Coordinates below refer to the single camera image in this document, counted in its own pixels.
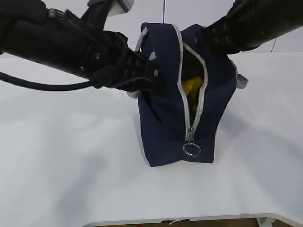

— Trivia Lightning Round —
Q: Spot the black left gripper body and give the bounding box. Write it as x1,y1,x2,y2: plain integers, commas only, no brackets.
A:
80,31,152,89

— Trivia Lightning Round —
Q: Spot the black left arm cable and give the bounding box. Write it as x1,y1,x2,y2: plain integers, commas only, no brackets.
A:
0,70,93,92

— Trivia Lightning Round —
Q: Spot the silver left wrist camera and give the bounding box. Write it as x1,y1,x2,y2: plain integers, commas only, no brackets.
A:
87,0,135,16

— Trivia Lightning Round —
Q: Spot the navy blue lunch bag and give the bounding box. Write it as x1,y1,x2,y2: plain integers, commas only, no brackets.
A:
129,23,248,167

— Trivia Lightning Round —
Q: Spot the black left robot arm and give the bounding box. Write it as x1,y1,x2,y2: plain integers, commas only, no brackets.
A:
0,0,164,92

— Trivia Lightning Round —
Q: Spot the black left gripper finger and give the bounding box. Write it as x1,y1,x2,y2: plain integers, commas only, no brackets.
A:
113,72,165,92

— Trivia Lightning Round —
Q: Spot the yellow pear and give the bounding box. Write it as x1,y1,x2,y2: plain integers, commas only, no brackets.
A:
181,77,204,98

